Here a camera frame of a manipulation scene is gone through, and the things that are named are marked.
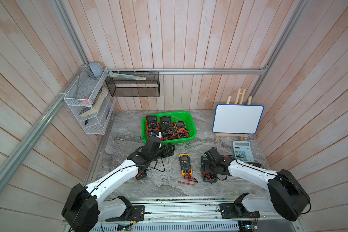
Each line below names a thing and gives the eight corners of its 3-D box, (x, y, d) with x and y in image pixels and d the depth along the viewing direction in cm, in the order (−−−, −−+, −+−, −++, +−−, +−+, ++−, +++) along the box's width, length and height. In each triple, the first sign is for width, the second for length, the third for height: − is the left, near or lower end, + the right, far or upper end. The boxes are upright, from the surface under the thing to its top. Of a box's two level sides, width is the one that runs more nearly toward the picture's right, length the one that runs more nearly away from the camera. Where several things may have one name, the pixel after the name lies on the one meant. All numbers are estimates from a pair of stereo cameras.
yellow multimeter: (181, 175, 88) (182, 173, 86) (178, 156, 97) (179, 154, 94) (192, 174, 89) (192, 172, 86) (188, 155, 97) (188, 153, 94)
